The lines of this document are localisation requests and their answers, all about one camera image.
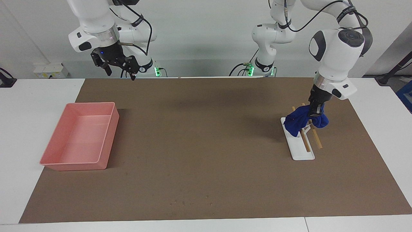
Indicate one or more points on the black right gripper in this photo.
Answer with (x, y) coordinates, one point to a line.
(114, 54)

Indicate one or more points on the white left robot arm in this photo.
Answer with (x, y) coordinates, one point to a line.
(334, 58)

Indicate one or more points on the wooden towel rack rod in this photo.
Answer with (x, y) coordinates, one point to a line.
(305, 143)
(317, 140)

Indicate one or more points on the blue towel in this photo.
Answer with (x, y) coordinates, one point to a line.
(299, 120)

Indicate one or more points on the black stand foot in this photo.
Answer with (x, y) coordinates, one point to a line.
(6, 80)

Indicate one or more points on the brown table mat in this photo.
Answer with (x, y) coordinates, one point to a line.
(199, 145)

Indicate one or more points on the white wall socket box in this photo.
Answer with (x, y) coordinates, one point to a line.
(50, 71)

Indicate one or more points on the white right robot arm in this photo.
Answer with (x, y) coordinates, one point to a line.
(96, 22)

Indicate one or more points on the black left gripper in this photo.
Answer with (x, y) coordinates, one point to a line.
(318, 96)

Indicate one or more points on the black tripod leg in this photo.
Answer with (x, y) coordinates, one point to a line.
(397, 67)

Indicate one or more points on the pink plastic bin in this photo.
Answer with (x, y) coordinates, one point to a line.
(80, 138)

